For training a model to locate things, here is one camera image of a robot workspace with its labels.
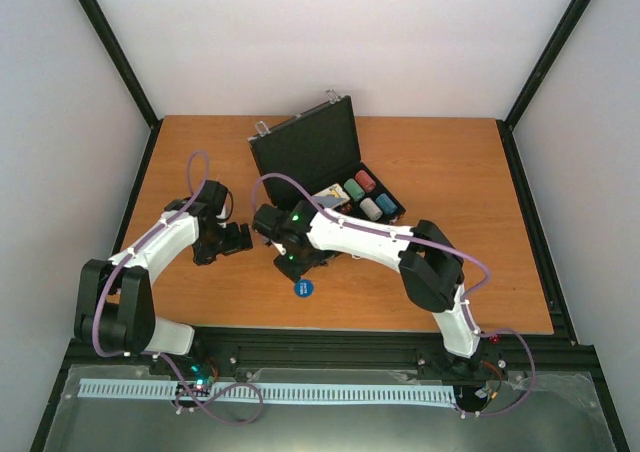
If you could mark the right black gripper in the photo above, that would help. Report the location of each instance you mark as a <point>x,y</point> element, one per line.
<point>295,271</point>

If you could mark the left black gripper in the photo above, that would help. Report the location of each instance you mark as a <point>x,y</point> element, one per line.
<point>202,253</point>

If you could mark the orange dealer button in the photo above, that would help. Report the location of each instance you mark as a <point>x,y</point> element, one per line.
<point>303,288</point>

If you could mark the playing card deck box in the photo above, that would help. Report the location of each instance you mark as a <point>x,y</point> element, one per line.
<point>332,197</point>

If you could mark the white poker chip stack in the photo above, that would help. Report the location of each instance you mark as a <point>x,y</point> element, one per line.
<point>371,209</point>

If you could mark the green poker chip stack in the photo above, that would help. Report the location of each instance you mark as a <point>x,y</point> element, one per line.
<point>355,191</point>

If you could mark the red poker chip stack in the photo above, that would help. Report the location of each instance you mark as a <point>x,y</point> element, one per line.
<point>365,181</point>

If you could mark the blue poker chip stack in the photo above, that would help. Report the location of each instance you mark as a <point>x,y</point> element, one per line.
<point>386,204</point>

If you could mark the black poker set case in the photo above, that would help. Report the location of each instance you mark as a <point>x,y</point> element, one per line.
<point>311,151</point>

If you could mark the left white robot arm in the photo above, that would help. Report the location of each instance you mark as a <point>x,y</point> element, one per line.
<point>115,312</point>

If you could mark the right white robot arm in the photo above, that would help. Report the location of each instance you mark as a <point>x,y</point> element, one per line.
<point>430,270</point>

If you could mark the light blue cable duct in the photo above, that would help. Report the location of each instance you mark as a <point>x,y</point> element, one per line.
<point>272,393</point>

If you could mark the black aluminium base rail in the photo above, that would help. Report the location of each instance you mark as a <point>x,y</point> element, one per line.
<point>236,352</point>

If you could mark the left black frame post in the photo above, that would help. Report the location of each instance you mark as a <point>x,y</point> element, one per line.
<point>99,22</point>

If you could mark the black frame post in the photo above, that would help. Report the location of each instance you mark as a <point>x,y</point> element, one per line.
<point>99,22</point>
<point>558,39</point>

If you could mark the right black frame post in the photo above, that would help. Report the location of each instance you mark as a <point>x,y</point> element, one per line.
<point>558,39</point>

